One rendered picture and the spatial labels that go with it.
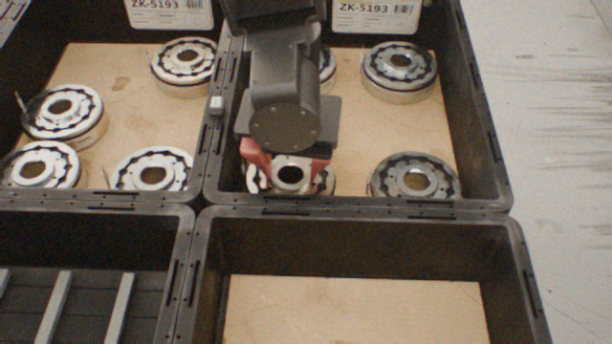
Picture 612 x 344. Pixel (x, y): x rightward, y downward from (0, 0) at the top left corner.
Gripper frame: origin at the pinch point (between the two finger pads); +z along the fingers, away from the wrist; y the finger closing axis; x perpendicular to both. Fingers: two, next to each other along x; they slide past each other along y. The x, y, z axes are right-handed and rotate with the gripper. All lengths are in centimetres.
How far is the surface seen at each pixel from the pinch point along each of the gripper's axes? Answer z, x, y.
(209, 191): -6.1, -8.4, -6.6
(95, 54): 5.2, 23.0, -33.0
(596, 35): 19, 57, 53
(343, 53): 5.1, 27.9, 4.2
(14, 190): -6.1, -10.7, -25.4
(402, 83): 1.5, 18.0, 12.5
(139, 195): -6.1, -9.7, -13.2
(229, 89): -5.6, 6.5, -7.8
